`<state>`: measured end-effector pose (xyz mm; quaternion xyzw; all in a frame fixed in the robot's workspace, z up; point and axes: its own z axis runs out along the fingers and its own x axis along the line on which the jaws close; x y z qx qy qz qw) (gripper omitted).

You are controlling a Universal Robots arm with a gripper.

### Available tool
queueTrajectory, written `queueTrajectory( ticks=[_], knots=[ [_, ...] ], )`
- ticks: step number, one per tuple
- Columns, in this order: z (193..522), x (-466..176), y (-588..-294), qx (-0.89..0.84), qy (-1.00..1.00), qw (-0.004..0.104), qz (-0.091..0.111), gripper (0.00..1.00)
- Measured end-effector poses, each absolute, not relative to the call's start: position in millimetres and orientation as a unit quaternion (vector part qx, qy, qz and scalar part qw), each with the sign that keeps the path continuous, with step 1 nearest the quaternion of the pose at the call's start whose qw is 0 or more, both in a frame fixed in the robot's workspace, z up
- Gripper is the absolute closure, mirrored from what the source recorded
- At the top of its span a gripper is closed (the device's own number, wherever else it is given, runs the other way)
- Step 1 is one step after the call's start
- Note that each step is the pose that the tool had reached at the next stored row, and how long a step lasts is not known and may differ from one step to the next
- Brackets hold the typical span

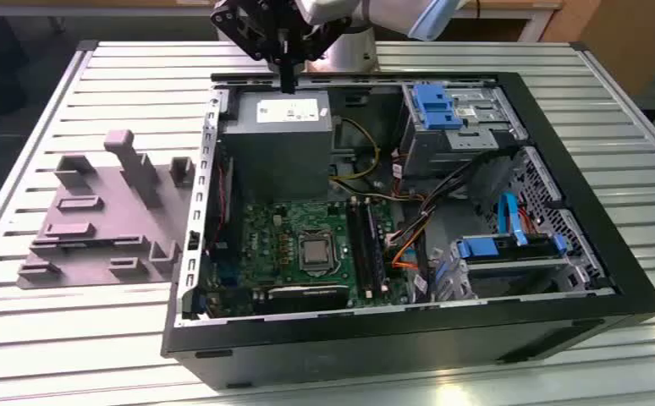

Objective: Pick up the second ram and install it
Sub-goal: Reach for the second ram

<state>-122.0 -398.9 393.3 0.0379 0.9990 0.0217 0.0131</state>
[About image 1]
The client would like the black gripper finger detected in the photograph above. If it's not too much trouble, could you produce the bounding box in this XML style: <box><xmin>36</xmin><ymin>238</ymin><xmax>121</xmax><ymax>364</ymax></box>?
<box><xmin>209</xmin><ymin>0</ymin><xmax>291</xmax><ymax>94</ymax></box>
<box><xmin>288</xmin><ymin>23</ymin><xmax>340</xmax><ymax>94</ymax></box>

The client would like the blue drive latch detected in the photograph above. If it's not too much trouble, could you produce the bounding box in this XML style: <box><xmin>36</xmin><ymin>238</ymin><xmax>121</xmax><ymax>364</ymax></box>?
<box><xmin>411</xmin><ymin>84</ymin><xmax>464</xmax><ymax>131</ymax></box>

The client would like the grey power supply unit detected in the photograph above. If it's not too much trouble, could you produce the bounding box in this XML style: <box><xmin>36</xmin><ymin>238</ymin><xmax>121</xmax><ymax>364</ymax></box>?
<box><xmin>217</xmin><ymin>91</ymin><xmax>337</xmax><ymax>204</ymax></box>

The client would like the silver optical drive cage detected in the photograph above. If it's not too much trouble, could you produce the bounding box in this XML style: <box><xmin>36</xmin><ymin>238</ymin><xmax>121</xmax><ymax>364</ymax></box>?
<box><xmin>400</xmin><ymin>82</ymin><xmax>529</xmax><ymax>178</ymax></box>

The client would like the grey parts rack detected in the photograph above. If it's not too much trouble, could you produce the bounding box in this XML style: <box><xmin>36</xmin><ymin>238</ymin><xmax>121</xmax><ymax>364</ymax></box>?
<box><xmin>14</xmin><ymin>129</ymin><xmax>193</xmax><ymax>291</ymax></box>

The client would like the silver CPU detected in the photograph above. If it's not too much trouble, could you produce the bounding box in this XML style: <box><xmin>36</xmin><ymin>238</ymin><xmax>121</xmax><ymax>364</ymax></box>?
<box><xmin>301</xmin><ymin>241</ymin><xmax>332</xmax><ymax>263</ymax></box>

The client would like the metal CPU socket cover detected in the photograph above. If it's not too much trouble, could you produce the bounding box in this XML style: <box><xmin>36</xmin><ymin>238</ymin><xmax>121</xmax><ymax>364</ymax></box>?
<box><xmin>296</xmin><ymin>230</ymin><xmax>340</xmax><ymax>276</ymax></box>

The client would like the green motherboard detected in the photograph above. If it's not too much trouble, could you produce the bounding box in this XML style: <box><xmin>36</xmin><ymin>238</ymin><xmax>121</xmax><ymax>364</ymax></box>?
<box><xmin>203</xmin><ymin>198</ymin><xmax>419</xmax><ymax>316</ymax></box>

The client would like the brown wooden cabinet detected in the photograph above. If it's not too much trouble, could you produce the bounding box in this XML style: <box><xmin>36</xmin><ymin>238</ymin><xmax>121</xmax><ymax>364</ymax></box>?
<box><xmin>577</xmin><ymin>0</ymin><xmax>655</xmax><ymax>99</ymax></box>

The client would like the blue disk carrier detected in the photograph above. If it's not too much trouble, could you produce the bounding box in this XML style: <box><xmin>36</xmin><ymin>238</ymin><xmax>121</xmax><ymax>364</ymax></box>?
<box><xmin>453</xmin><ymin>234</ymin><xmax>569</xmax><ymax>260</ymax></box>

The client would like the black graphics card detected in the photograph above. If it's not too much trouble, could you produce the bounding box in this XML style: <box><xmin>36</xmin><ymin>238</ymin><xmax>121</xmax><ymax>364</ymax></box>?
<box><xmin>251</xmin><ymin>282</ymin><xmax>349</xmax><ymax>316</ymax></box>

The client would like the silver disk bay cage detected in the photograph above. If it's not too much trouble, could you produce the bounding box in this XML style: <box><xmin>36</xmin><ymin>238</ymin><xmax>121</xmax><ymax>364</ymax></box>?
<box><xmin>428</xmin><ymin>253</ymin><xmax>588</xmax><ymax>304</ymax></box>

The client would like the black PC case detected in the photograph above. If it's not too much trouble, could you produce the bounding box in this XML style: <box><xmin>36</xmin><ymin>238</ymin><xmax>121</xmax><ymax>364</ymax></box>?
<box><xmin>160</xmin><ymin>71</ymin><xmax>655</xmax><ymax>390</ymax></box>

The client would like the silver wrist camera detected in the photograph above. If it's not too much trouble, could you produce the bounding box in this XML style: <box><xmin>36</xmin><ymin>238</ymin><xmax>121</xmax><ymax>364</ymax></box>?
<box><xmin>292</xmin><ymin>0</ymin><xmax>363</xmax><ymax>27</ymax></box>

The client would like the yellow power wire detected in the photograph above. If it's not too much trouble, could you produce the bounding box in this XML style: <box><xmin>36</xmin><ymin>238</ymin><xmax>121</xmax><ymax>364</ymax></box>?
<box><xmin>328</xmin><ymin>117</ymin><xmax>383</xmax><ymax>187</ymax></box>

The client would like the black cable bundle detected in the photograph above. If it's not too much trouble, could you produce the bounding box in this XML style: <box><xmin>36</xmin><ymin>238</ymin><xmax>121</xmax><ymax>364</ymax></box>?
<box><xmin>387</xmin><ymin>145</ymin><xmax>524</xmax><ymax>250</ymax></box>

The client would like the blue flat data wire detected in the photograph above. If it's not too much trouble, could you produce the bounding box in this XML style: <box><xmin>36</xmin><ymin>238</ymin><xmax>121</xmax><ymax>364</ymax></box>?
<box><xmin>497</xmin><ymin>192</ymin><xmax>532</xmax><ymax>246</ymax></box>

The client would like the orange wire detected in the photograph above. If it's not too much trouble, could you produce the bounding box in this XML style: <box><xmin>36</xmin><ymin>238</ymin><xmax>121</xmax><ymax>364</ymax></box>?
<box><xmin>389</xmin><ymin>247</ymin><xmax>419</xmax><ymax>272</ymax></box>

